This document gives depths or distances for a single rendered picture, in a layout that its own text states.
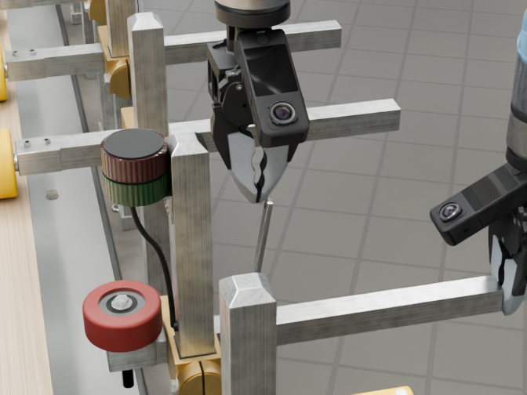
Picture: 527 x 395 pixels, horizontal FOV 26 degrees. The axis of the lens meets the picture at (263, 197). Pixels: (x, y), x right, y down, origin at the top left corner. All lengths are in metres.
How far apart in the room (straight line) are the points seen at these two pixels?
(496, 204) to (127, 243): 0.61
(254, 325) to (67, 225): 1.03
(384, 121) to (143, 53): 0.33
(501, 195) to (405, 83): 2.45
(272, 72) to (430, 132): 2.34
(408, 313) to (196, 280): 0.27
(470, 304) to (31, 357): 0.48
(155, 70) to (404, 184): 1.90
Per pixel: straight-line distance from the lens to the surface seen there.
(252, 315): 0.81
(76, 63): 1.57
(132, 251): 1.60
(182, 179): 1.03
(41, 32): 2.48
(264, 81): 1.03
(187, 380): 1.14
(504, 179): 1.22
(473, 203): 1.21
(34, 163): 1.34
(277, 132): 1.01
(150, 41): 1.24
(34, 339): 1.15
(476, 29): 4.06
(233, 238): 2.86
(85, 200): 1.88
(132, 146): 1.02
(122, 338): 1.15
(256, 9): 1.03
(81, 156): 1.34
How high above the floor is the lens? 1.61
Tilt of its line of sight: 32 degrees down
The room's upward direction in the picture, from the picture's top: straight up
